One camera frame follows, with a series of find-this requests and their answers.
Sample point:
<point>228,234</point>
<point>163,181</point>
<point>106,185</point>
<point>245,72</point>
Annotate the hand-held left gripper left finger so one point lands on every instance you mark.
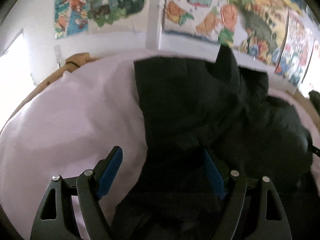
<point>111,170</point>

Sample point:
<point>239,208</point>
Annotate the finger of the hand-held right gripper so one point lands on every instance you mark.
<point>315,150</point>

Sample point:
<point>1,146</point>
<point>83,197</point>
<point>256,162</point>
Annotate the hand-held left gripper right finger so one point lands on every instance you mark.
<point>213,175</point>

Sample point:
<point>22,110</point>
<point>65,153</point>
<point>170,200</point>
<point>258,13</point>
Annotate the black garment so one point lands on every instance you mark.
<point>187,100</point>

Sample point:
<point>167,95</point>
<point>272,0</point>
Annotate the dark cloth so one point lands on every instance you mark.
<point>315,100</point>

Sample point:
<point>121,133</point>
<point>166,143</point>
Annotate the pink bed sheet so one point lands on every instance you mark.
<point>62,117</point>

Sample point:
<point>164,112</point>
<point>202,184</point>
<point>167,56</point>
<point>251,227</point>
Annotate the pink yellow poster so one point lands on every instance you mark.
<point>313,62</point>

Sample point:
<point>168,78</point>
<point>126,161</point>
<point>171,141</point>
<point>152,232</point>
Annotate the comic panel poster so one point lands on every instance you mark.
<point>295,47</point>

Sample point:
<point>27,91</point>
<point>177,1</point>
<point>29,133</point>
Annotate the orange green dinosaur poster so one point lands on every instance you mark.
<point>257,22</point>

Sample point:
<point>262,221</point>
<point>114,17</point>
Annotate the bright window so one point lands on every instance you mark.
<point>12,67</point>

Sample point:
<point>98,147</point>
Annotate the white fish poster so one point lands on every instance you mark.
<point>190,12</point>

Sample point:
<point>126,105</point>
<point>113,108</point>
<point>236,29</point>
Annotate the blue orange cartoon poster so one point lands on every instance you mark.
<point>71,7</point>

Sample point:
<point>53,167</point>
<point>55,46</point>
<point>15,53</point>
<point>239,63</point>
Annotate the green blond character poster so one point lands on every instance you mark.
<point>117,2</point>

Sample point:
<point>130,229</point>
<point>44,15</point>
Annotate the wooden bed frame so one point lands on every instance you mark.
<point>53,77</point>

